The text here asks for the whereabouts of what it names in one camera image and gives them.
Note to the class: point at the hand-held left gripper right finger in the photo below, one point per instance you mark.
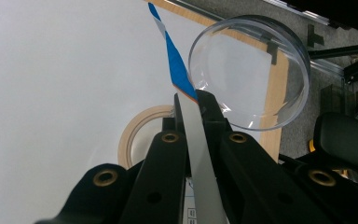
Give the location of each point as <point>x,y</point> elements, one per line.
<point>248,174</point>

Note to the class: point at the aluminium floor rail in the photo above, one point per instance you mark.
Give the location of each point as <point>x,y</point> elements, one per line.
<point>310,15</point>

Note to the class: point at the dark rounded object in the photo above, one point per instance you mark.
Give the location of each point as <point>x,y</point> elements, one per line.
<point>348,140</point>

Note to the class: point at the white table mat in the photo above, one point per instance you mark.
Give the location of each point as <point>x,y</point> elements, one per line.
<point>59,77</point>

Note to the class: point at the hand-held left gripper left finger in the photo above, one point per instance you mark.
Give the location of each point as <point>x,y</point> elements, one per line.
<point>161,174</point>

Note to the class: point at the black metal stand bars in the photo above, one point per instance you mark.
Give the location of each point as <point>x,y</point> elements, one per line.
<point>354,49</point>

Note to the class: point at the small black floor bracket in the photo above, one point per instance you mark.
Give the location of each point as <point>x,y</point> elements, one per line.
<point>314,37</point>

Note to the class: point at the black table corner bracket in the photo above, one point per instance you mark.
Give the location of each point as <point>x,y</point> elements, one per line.
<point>272,53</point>

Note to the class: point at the blue and white pouch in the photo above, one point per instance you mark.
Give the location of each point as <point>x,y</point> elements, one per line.
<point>199,149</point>

